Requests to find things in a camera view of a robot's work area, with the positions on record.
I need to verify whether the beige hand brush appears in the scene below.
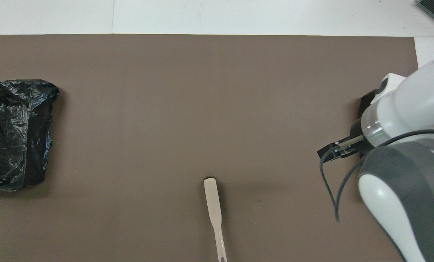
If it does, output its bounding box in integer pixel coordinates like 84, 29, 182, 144
203, 177, 228, 262

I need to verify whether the black bag lined trash bin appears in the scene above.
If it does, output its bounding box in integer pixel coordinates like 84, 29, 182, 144
0, 79, 60, 192
357, 89, 379, 119

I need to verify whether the brown table mat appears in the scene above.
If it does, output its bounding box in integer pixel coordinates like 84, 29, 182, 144
0, 34, 421, 262

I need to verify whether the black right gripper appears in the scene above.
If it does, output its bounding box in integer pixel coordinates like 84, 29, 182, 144
317, 118, 375, 161

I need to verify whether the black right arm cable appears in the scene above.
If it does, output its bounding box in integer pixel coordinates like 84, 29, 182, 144
319, 129, 434, 223

